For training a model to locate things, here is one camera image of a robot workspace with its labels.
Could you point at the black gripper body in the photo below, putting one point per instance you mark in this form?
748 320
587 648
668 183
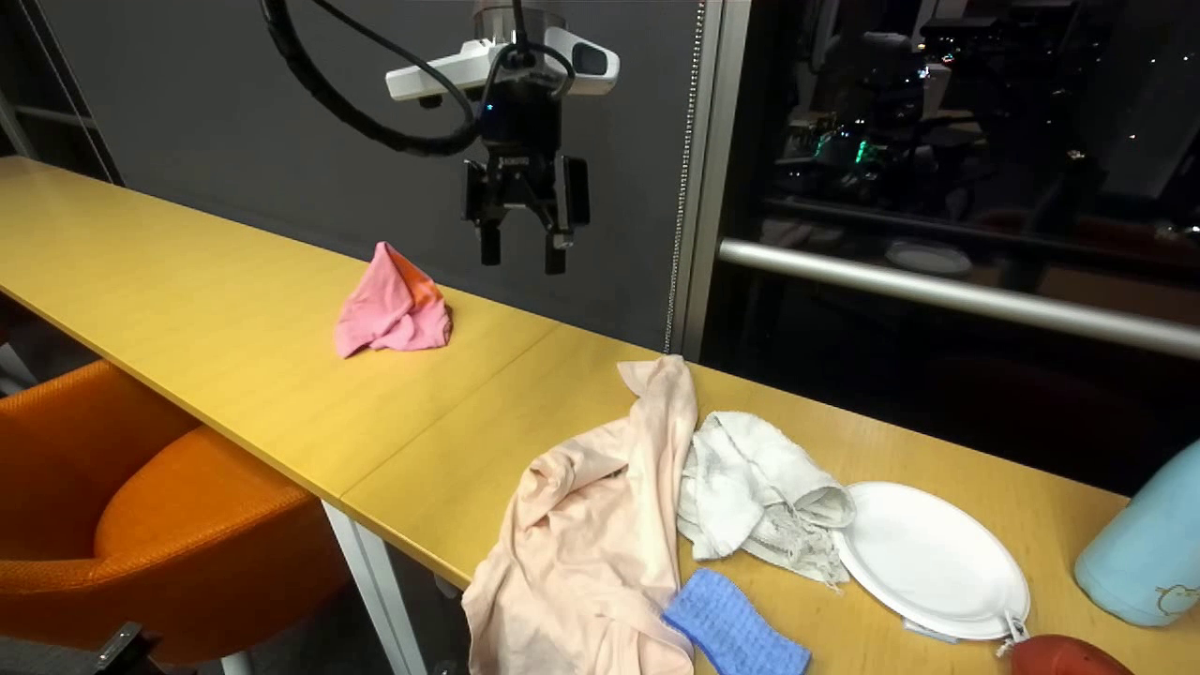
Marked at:
527 135

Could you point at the peach shirt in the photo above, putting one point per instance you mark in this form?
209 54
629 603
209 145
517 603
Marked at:
587 548

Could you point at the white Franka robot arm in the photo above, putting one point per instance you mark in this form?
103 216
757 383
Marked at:
512 16

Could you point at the pink cloth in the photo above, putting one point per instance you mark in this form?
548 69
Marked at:
396 311

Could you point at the white grey cloth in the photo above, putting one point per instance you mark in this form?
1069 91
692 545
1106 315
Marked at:
752 490

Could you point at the white table leg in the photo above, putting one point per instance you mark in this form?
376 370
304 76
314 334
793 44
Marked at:
376 588

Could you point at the silver metal handrail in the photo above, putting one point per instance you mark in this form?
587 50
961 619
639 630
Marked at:
952 295

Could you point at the blue cloth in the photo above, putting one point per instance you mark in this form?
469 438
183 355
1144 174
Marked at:
733 623

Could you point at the orange fabric chair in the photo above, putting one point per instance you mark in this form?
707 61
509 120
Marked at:
153 525

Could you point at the white plate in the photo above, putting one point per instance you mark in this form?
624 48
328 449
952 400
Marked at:
933 565

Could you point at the red round object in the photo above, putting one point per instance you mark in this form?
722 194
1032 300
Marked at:
1063 659

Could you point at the light blue bottle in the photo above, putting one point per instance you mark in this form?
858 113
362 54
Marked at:
1144 548

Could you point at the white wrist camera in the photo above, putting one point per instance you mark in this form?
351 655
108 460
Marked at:
433 76

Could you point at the grey window frame post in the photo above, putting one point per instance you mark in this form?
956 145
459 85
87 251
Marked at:
707 174

